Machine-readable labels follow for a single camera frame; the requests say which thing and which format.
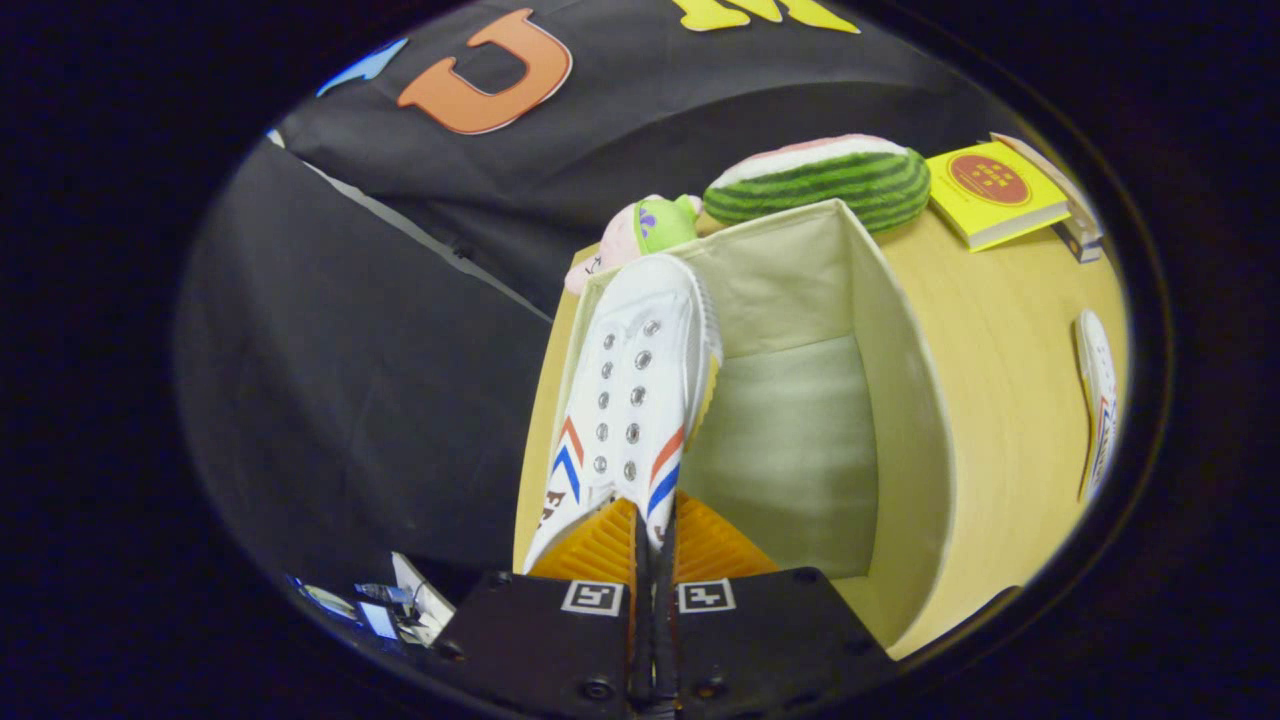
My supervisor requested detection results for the pink plush toy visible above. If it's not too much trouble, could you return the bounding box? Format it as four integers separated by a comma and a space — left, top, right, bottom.
565, 193, 704, 296

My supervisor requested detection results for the cream fabric storage box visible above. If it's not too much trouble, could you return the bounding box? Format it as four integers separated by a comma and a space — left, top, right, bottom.
512, 198, 956, 661

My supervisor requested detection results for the watermelon slice plush toy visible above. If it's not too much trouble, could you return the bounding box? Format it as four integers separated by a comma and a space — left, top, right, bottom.
703, 135, 933, 234

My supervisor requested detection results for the black backdrop cloth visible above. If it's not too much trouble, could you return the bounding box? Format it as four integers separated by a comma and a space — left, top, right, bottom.
175, 0, 1011, 601

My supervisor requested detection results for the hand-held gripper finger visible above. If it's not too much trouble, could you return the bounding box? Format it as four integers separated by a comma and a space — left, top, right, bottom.
432, 497, 651, 716
655, 490, 896, 716

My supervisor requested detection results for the yellow book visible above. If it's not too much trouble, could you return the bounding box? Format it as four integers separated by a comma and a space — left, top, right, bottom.
925, 140, 1071, 251

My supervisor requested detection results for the blue and white clutter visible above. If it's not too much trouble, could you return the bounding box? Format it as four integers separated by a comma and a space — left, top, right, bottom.
285, 552, 456, 646

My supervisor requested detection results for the dark blue book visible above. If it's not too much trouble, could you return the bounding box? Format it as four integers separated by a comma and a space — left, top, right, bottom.
1052, 222, 1104, 264

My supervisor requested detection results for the white striped canvas shoe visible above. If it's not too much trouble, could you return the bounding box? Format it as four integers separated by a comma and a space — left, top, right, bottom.
1075, 310, 1119, 501
522, 253, 724, 576

